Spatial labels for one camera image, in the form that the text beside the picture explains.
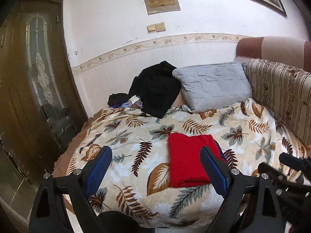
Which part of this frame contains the red and blue sweater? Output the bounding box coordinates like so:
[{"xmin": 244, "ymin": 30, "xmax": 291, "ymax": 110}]
[{"xmin": 168, "ymin": 133, "xmax": 227, "ymax": 188}]

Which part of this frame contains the striped brown floral cushion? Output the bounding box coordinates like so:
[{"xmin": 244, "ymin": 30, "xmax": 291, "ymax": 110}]
[{"xmin": 244, "ymin": 59, "xmax": 310, "ymax": 147}]

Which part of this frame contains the leaf-patterned beige blanket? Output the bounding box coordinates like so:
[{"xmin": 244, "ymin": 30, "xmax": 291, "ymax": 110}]
[{"xmin": 53, "ymin": 98, "xmax": 310, "ymax": 228}]

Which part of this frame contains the grey quilted pillow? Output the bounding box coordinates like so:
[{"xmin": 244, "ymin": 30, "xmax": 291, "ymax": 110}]
[{"xmin": 172, "ymin": 62, "xmax": 252, "ymax": 113}]

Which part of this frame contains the brown door with glass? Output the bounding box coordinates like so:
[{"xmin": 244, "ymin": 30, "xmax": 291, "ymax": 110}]
[{"xmin": 1, "ymin": 0, "xmax": 86, "ymax": 223}]

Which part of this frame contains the pink upholstered headboard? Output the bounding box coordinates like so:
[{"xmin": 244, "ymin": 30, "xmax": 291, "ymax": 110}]
[{"xmin": 235, "ymin": 36, "xmax": 310, "ymax": 72}]

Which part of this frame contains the small purple cloth pile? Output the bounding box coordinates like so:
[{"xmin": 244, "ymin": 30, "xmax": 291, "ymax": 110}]
[{"xmin": 121, "ymin": 95, "xmax": 143, "ymax": 110}]

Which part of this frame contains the large black garment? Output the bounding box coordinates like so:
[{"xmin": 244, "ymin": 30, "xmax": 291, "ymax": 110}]
[{"xmin": 128, "ymin": 61, "xmax": 181, "ymax": 119}]

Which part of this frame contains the small black cloth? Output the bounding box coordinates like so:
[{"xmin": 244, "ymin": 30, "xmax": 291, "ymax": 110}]
[{"xmin": 107, "ymin": 93, "xmax": 129, "ymax": 108}]

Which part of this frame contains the beige wall switch right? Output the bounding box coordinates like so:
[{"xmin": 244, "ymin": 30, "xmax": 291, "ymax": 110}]
[{"xmin": 155, "ymin": 23, "xmax": 166, "ymax": 32}]

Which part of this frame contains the beige wall switch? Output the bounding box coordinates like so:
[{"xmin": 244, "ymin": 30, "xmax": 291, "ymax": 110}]
[
  {"xmin": 155, "ymin": 23, "xmax": 166, "ymax": 32},
  {"xmin": 147, "ymin": 24, "xmax": 156, "ymax": 34}
]

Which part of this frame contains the beige wall switch left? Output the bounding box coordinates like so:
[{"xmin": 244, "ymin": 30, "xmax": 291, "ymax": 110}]
[{"xmin": 147, "ymin": 24, "xmax": 156, "ymax": 34}]

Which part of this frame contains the framed wall panel box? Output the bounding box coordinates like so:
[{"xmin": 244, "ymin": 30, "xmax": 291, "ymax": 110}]
[{"xmin": 144, "ymin": 0, "xmax": 180, "ymax": 15}]

